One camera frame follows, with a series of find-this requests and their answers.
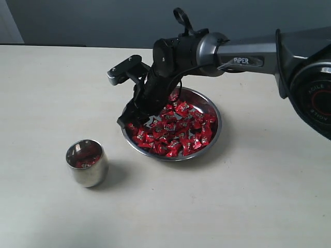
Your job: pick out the steel cup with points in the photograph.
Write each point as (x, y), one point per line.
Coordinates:
(94, 175)

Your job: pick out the metal bowl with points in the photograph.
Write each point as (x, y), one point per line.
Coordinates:
(209, 113)

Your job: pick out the red candies in cup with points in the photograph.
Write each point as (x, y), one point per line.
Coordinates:
(86, 158)

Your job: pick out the red wrapped candy pile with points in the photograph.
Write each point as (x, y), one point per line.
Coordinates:
(178, 129)

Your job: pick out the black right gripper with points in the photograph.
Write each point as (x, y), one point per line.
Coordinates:
(151, 101)

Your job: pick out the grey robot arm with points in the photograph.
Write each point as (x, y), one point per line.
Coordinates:
(300, 62)

